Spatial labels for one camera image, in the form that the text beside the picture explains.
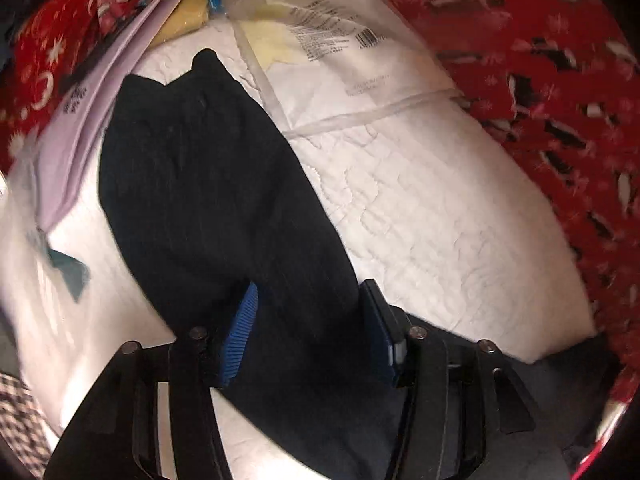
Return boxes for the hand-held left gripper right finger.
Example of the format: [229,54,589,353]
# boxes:
[360,279,538,480]

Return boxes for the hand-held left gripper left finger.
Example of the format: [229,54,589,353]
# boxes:
[42,280,261,480]

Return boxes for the black pants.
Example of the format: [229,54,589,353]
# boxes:
[97,49,608,480]

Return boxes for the white quilted bed mattress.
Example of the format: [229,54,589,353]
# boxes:
[0,25,598,461]

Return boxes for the teal paper scrap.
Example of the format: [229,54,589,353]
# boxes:
[47,247,91,303]

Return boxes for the black white checkered cloth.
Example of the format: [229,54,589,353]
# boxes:
[0,372,56,478]

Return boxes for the lilac paper folder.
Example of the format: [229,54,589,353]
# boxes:
[37,0,193,231]

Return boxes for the clear plastic packaging bag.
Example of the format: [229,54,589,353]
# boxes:
[225,0,481,136]

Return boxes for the red printed blanket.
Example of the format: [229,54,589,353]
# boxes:
[0,0,640,480]

